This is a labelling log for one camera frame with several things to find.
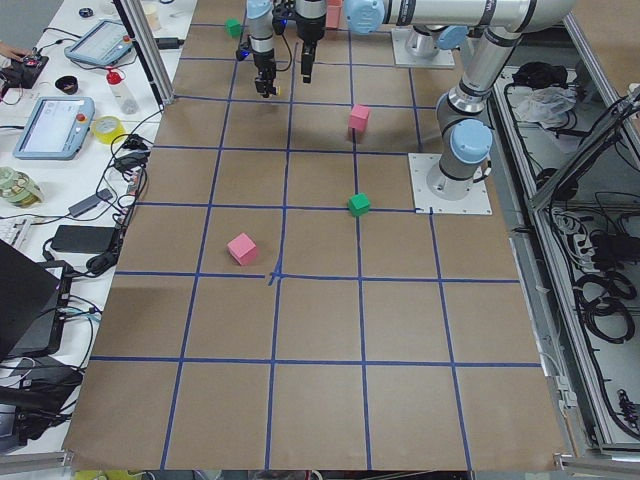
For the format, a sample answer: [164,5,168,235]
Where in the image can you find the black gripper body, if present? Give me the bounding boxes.
[253,49,277,88]
[294,0,327,46]

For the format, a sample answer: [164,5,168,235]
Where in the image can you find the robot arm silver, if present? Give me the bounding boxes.
[236,1,469,98]
[343,1,575,200]

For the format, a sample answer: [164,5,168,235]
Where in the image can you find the pink plastic bin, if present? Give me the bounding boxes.
[326,0,343,29]

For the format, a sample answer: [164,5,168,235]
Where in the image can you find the green cube far corner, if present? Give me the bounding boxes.
[224,18,243,38]

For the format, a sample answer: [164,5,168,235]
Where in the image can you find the pink cube near bases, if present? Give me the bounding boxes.
[348,104,371,143]

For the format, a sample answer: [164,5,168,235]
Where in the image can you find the clear bottle red cap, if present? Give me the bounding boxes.
[106,68,139,115]

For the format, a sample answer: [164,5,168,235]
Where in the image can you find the green cube near base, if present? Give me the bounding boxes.
[348,192,371,217]

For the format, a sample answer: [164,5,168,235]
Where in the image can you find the teach pendant far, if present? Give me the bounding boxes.
[64,20,133,67]

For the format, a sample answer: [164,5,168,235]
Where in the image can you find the teach pendant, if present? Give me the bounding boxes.
[64,20,133,67]
[13,96,95,160]

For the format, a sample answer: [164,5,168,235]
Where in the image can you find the pink cube near edge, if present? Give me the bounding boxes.
[227,233,259,266]

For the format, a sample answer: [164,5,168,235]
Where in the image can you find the yellow tape roll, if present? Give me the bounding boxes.
[91,116,126,145]

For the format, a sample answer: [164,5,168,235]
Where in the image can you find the black bowl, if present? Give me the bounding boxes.
[54,75,79,95]

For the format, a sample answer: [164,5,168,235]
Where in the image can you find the teach pendant near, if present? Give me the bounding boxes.
[13,96,95,160]

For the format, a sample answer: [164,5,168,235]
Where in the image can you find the white crumpled cloth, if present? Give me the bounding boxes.
[514,86,577,128]

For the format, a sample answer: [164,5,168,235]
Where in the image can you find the green glass jar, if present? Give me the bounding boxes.
[1,167,44,208]

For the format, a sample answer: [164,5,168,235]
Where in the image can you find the black laptop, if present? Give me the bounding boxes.
[1,242,72,360]

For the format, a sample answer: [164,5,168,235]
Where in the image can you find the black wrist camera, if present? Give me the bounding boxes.
[272,0,295,36]
[235,42,252,61]

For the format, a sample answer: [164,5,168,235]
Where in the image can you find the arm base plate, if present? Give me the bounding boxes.
[391,26,455,69]
[408,153,492,215]

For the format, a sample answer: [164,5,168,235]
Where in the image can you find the aluminium frame post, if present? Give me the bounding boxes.
[113,0,174,109]

